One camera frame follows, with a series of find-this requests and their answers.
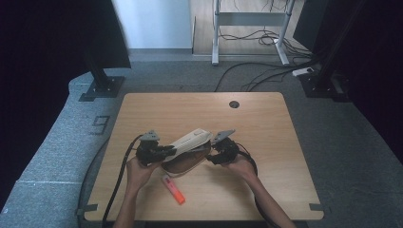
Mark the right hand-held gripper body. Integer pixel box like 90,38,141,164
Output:
207,128,240,166

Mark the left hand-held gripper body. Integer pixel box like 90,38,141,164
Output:
135,129,166,167

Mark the beige pencil case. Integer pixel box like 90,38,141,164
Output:
161,127,215,176

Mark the person's left hand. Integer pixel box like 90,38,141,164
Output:
125,156,162,195

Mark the person's right hand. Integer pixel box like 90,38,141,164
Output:
221,154,259,185

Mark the orange highlighter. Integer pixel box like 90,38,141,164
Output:
161,174,186,205

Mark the grey tape strip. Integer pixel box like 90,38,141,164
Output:
308,202,326,213

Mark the white power strip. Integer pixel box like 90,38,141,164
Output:
291,66,315,78

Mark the black curtain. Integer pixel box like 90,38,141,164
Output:
0,0,96,212
343,0,403,161

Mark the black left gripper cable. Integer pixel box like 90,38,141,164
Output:
102,134,144,228

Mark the black stand with base plate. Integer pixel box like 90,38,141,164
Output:
298,0,367,103
78,0,132,103

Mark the long black floor cable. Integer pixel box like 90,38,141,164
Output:
214,60,319,93

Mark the tangle of black floor cables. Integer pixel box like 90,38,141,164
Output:
218,28,315,59

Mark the white metal desk frame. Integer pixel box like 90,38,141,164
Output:
211,0,291,67

